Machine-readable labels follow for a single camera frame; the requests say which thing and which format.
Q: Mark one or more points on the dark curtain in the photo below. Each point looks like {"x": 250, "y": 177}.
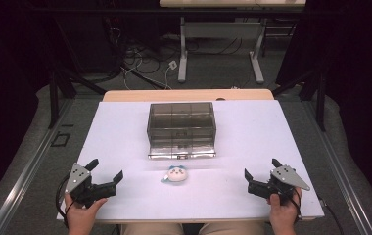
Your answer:
{"x": 360, "y": 65}
{"x": 8, "y": 81}

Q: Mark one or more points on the black metal stand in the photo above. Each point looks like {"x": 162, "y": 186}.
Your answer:
{"x": 54, "y": 98}
{"x": 320, "y": 98}

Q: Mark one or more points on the white metal frame desk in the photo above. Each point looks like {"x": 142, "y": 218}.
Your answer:
{"x": 220, "y": 30}

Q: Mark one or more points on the clear grey plastic drawer box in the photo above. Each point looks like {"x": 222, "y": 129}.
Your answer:
{"x": 181, "y": 124}

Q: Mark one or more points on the aluminium floor rail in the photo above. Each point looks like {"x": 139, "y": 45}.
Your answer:
{"x": 344, "y": 169}
{"x": 27, "y": 169}

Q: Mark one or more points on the person's right hand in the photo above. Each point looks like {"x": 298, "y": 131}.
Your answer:
{"x": 283, "y": 217}

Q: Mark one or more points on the white table mat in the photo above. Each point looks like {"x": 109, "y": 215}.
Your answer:
{"x": 239, "y": 143}

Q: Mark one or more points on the person's left hand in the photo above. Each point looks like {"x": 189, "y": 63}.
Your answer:
{"x": 80, "y": 217}

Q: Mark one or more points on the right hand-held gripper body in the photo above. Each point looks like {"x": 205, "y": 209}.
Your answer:
{"x": 287, "y": 176}

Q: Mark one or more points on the person's beige trouser legs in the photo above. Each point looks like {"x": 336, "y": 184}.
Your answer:
{"x": 233, "y": 229}

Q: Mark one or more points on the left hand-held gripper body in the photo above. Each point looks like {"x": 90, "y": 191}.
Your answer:
{"x": 78, "y": 178}

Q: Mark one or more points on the white blue plush toy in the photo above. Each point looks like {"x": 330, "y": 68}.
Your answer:
{"x": 176, "y": 175}

